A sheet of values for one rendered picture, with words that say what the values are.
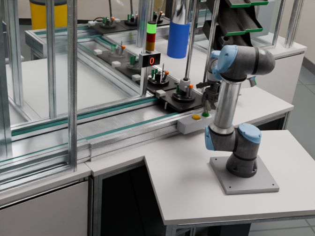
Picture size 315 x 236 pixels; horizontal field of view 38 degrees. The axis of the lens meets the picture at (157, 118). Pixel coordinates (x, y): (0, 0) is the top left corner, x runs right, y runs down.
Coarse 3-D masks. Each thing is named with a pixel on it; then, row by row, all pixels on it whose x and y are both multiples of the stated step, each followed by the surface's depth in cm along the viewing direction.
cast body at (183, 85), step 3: (183, 78) 262; (186, 78) 262; (180, 81) 263; (183, 81) 261; (186, 81) 261; (189, 81) 262; (180, 84) 264; (183, 84) 262; (186, 84) 262; (180, 87) 265; (183, 87) 262; (186, 87) 261; (183, 90) 263; (186, 90) 262
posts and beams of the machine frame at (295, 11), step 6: (294, 0) 383; (300, 0) 381; (294, 6) 384; (300, 6) 384; (294, 12) 385; (294, 18) 387; (294, 24) 391; (288, 30) 395; (294, 30) 394; (288, 36) 397; (288, 42) 397; (288, 48) 400
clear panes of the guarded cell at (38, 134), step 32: (0, 0) 159; (32, 0) 166; (64, 0) 173; (0, 32) 164; (32, 32) 171; (64, 32) 179; (0, 64) 169; (32, 64) 177; (64, 64) 186; (0, 96) 175; (32, 96) 183; (64, 96) 192; (0, 128) 181; (32, 128) 190; (64, 128) 200; (0, 160) 187; (32, 160) 197; (64, 160) 208
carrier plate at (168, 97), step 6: (174, 90) 276; (192, 90) 278; (162, 96) 267; (168, 96) 268; (198, 96) 271; (168, 102) 261; (174, 102) 262; (192, 102) 264; (198, 102) 265; (174, 108) 257; (180, 108) 256; (186, 108) 256; (192, 108) 259
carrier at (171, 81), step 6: (156, 72) 286; (162, 72) 288; (150, 78) 282; (156, 78) 284; (162, 78) 286; (168, 78) 286; (150, 84) 281; (156, 84) 279; (162, 84) 279; (168, 84) 283; (174, 84) 284; (150, 90) 273; (156, 90) 274; (168, 90) 277
